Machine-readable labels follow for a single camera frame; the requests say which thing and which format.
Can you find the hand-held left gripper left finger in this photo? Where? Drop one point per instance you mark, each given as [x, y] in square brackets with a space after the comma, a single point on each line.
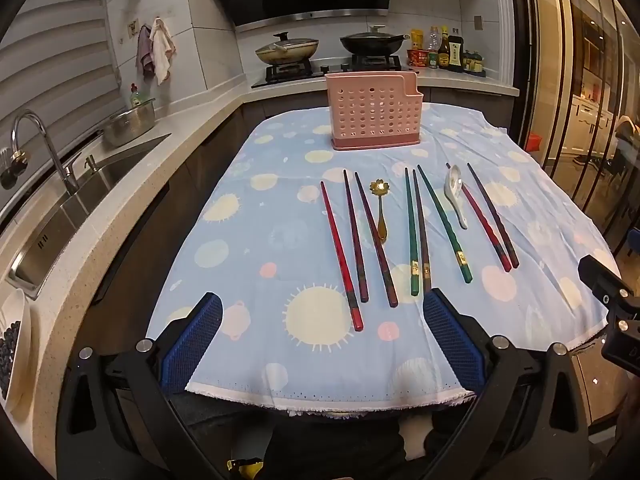
[192, 345]

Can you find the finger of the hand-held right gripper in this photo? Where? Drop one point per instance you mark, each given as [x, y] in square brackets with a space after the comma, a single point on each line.
[597, 275]

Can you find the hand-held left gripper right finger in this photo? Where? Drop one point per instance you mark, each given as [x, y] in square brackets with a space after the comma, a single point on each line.
[452, 340]

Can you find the brown chopstick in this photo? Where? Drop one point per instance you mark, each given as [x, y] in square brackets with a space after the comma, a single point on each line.
[421, 240]

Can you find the green chopstick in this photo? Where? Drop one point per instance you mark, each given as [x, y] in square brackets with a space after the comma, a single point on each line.
[411, 235]
[442, 220]

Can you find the dark purple chopstick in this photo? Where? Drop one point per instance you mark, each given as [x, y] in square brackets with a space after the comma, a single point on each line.
[492, 212]

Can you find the dark red chopstick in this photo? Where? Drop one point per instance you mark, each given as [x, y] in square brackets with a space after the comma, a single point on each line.
[355, 240]
[375, 240]

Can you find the white ceramic soup spoon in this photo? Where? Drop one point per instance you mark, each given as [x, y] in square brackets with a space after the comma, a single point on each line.
[454, 182]

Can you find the gold flower spoon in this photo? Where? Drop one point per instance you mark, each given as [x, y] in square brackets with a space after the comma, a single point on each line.
[378, 187]

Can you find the pink perforated utensil holder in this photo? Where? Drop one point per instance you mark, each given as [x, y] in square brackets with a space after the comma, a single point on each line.
[375, 110]

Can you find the red object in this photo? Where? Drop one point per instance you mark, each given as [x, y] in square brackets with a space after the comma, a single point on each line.
[535, 141]

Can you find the blue dotted tablecloth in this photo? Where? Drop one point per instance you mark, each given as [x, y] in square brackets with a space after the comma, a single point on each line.
[280, 220]

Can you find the stone kitchen counter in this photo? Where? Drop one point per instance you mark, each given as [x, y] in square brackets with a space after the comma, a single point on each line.
[125, 200]

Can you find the white bowl of dark berries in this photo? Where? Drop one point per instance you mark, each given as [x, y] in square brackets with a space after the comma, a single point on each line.
[22, 340]

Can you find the stainless steel sink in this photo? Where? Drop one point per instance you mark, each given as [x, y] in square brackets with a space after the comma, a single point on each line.
[65, 220]

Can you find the pile of blueberries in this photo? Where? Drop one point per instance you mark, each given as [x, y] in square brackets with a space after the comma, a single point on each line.
[7, 360]

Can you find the glass sliding door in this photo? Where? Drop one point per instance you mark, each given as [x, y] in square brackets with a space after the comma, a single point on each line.
[575, 85]

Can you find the stainless steel pot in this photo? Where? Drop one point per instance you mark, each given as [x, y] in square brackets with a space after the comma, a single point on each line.
[127, 125]

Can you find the small green-lid jar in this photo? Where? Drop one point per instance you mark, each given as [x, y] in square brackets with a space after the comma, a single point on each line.
[478, 64]
[468, 62]

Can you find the chrome kitchen faucet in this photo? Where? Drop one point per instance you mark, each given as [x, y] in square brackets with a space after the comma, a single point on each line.
[47, 145]

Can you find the green dish soap bottle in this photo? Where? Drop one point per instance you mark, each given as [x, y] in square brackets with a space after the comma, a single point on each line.
[135, 97]

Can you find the dark soy sauce bottle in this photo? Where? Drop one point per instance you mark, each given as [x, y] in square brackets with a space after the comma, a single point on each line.
[456, 55]

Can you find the brown sauce bottle yellow label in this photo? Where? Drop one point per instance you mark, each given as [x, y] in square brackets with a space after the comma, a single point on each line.
[444, 52]

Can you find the red instant noodle cup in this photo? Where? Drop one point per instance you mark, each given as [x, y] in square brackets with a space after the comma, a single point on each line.
[417, 58]

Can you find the clear plastic bottle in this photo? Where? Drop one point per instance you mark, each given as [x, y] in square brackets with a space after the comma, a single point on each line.
[433, 40]

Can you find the black gas stove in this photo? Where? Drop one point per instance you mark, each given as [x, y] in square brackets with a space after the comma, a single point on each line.
[300, 72]

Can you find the purple hanging towel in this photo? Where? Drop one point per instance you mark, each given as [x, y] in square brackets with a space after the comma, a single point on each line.
[144, 55]

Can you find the yellow seasoning packet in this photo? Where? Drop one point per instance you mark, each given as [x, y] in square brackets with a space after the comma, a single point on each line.
[417, 40]

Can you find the white hanging towel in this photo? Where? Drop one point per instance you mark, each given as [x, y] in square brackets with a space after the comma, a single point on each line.
[162, 50]

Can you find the black wok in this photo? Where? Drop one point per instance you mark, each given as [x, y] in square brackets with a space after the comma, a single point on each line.
[372, 44]

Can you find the cream pan with glass lid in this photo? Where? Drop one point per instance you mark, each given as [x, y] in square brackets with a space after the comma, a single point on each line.
[287, 50]

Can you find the white window blinds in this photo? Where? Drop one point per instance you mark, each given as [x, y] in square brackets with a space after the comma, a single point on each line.
[45, 60]

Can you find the wall socket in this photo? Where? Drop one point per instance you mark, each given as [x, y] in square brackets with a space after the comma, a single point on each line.
[133, 27]

